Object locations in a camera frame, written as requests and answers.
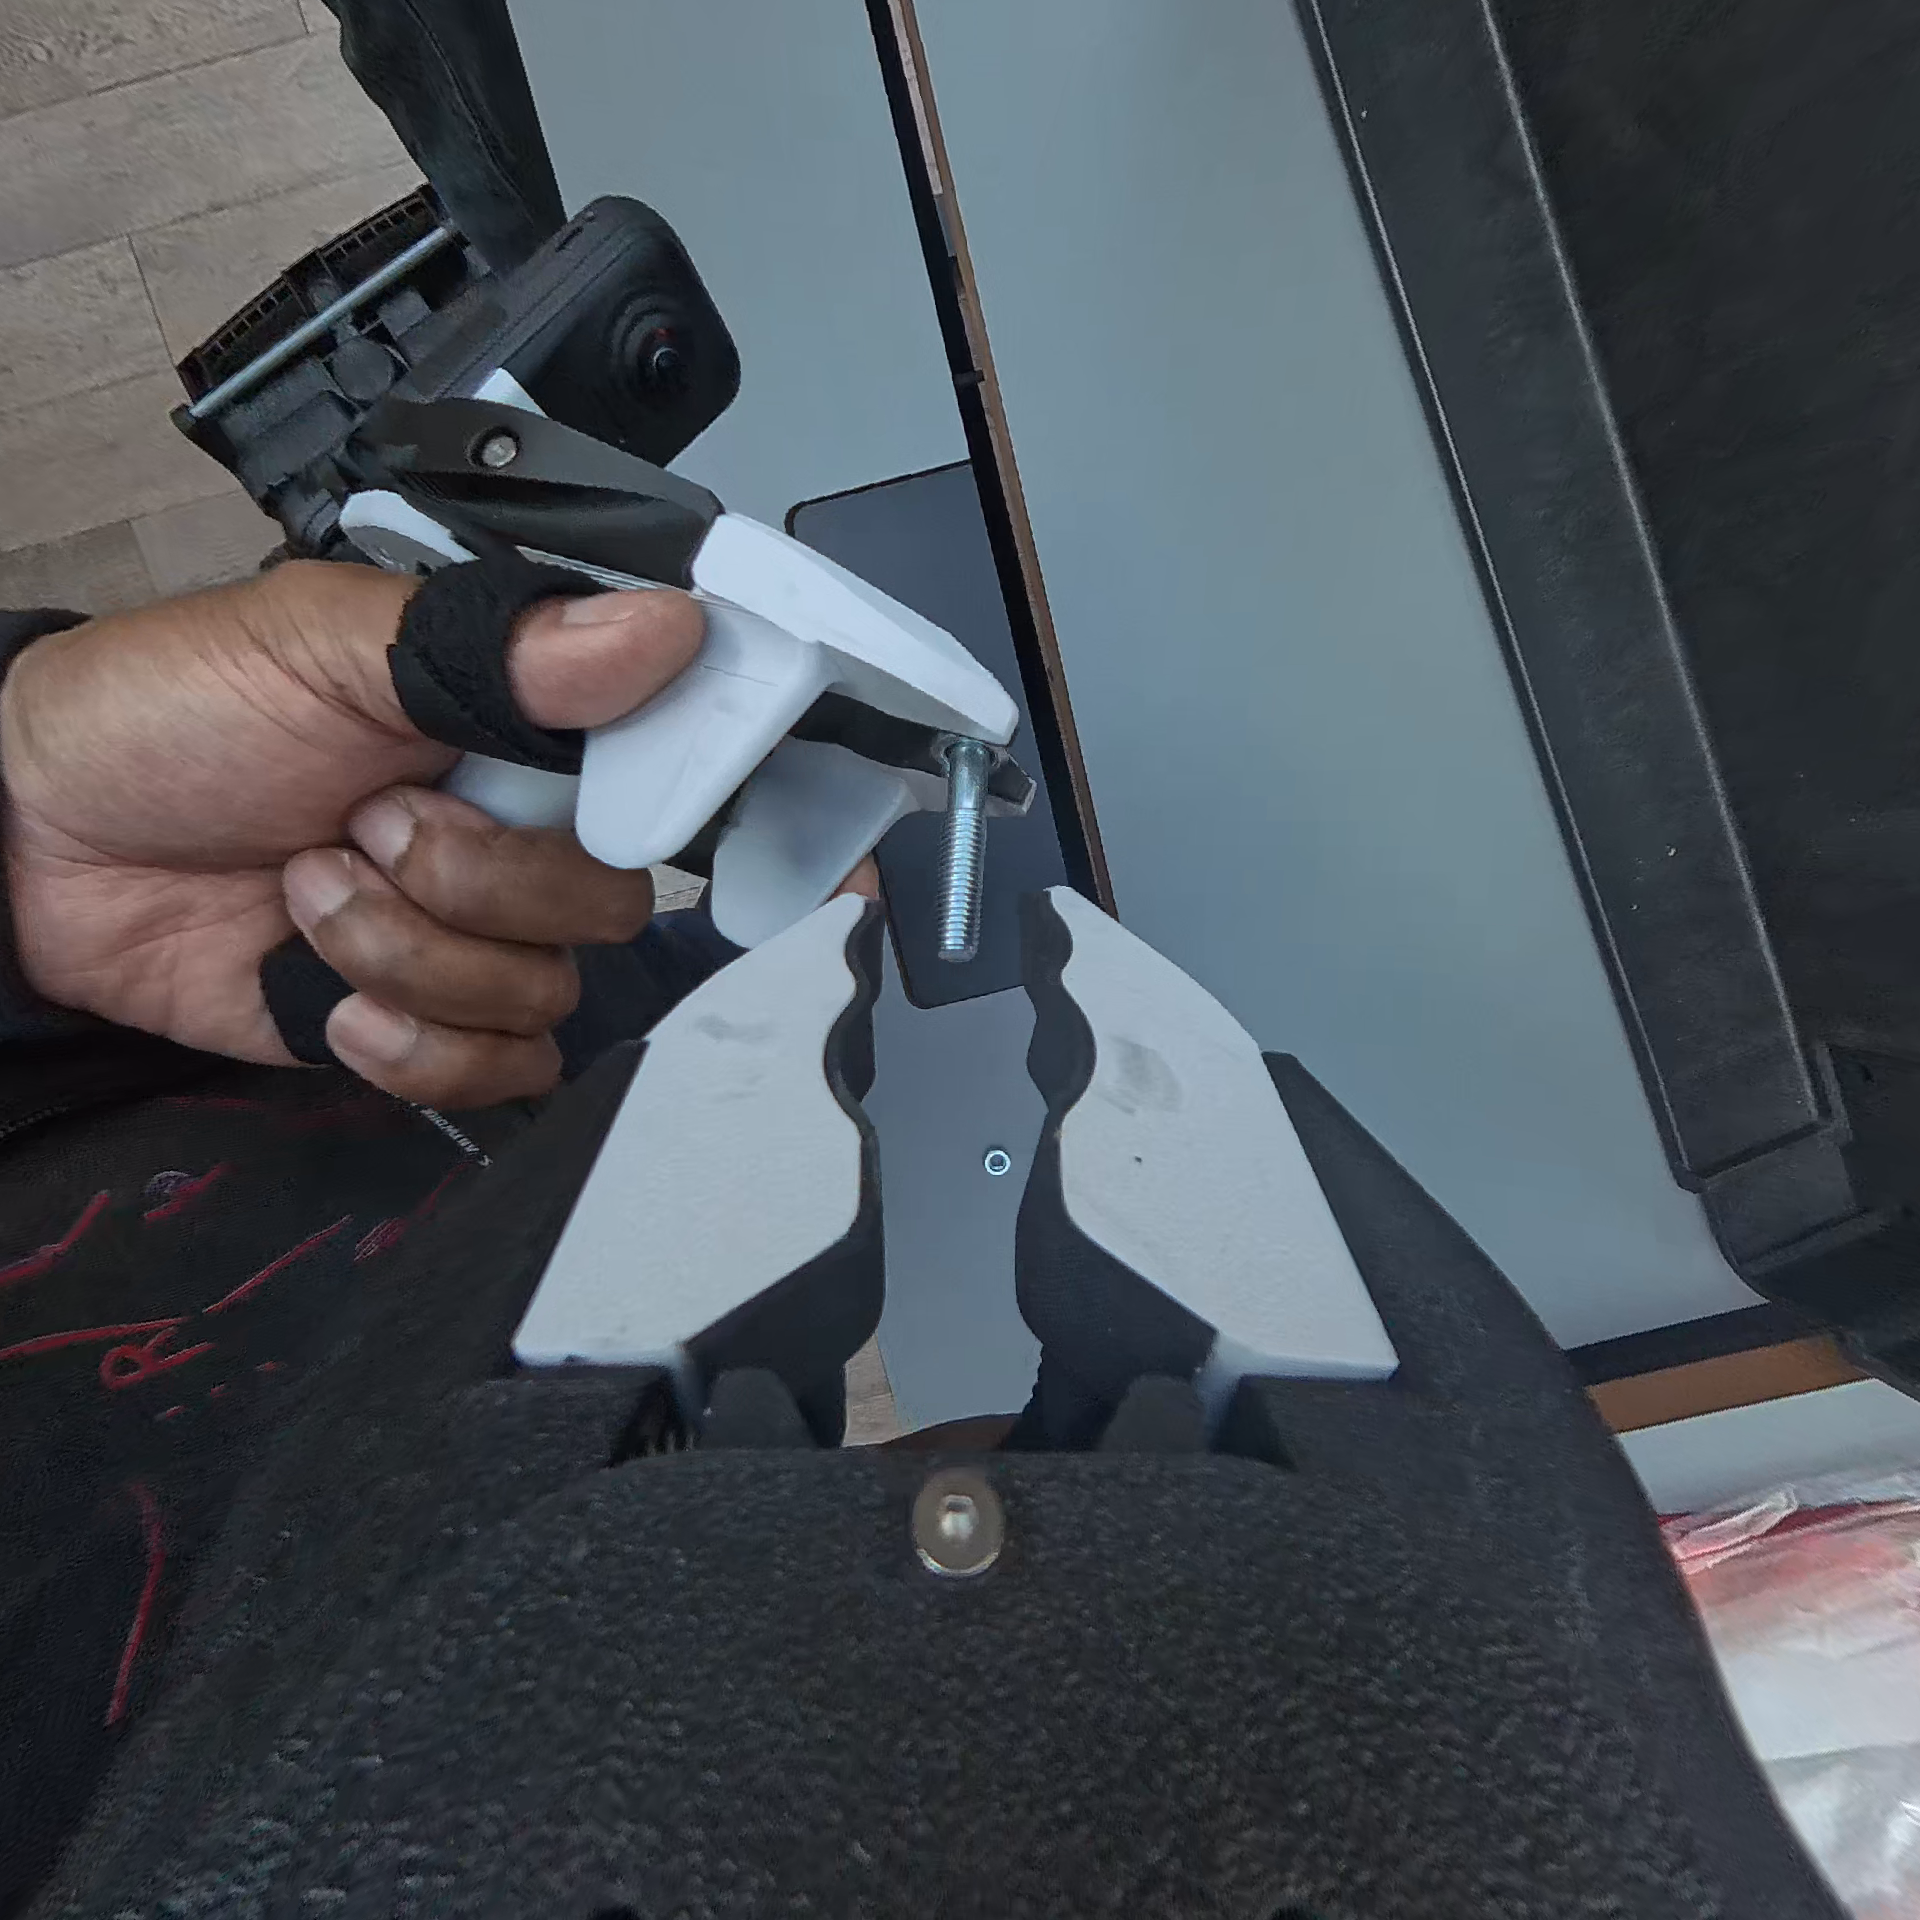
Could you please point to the clear plastic bag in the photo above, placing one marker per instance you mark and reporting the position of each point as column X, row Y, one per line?
column 1829, row 1659

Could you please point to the grey desk with wooden edge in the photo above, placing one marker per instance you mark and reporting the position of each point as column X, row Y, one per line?
column 1789, row 1463

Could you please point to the grey board with brown edge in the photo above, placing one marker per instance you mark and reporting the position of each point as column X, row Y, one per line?
column 1278, row 606

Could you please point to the person's left forearm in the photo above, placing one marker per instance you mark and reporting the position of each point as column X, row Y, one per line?
column 19, row 636

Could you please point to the person's left hand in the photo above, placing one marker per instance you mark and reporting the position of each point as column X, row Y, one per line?
column 194, row 791

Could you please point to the black ribbed plastic panel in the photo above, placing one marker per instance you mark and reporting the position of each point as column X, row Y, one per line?
column 1728, row 457

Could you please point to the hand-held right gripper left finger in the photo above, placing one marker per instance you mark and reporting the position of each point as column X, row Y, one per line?
column 705, row 1191

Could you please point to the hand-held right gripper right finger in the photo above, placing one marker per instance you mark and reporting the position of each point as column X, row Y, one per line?
column 1215, row 1193

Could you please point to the silver bolt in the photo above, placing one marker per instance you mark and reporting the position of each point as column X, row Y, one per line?
column 961, row 874

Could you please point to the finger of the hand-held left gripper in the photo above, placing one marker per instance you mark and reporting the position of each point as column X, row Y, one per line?
column 856, row 624
column 790, row 882

